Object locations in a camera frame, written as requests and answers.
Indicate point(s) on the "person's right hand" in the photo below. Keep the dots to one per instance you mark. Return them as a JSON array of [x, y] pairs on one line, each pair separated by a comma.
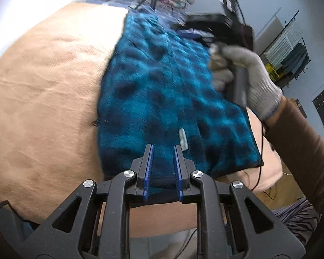
[[259, 81]]

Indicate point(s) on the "white cloth on rack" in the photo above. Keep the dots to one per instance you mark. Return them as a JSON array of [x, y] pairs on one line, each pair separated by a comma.
[[283, 41]]

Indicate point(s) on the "dark clothes on rack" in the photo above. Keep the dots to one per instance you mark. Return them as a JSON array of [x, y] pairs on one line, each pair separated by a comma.
[[297, 59]]

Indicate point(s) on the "yellow box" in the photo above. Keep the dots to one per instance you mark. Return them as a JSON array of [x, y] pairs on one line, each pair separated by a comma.
[[272, 71]]

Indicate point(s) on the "tan blanket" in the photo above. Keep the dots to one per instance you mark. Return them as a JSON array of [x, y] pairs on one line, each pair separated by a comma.
[[43, 99]]

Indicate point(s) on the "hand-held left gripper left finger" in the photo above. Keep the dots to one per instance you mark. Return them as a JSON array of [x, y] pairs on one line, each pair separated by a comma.
[[146, 172]]

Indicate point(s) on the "striped cloth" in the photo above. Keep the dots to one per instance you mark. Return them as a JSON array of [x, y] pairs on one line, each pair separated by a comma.
[[299, 221]]

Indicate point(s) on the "blue plaid fleece jacket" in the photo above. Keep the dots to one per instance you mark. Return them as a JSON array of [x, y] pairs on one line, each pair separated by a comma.
[[151, 86]]

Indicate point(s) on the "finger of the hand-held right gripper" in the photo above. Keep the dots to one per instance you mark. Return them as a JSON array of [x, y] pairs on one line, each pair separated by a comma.
[[190, 31]]

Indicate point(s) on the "person's right forearm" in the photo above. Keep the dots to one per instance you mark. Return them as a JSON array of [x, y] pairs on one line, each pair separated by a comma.
[[305, 151]]

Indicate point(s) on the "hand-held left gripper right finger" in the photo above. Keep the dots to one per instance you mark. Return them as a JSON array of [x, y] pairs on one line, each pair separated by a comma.
[[178, 172]]

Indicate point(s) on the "black clothes rack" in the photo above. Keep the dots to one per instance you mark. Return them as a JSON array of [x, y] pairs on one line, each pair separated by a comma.
[[289, 45]]

